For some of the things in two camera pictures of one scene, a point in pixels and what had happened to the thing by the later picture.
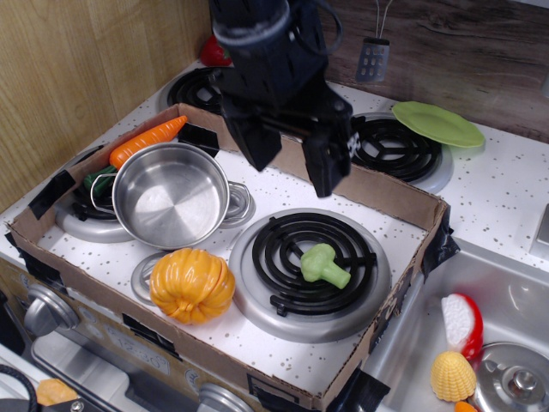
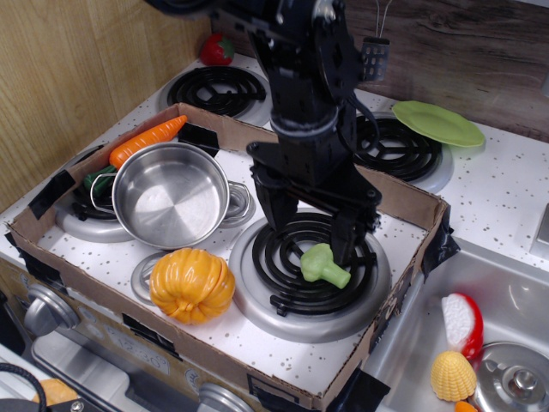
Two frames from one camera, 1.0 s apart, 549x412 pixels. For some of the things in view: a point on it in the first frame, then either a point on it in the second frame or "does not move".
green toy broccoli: x=318 y=263 does not move
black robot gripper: x=278 y=73 → x=319 y=166
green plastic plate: x=437 y=124 does not move
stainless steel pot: x=171 y=196 does not move
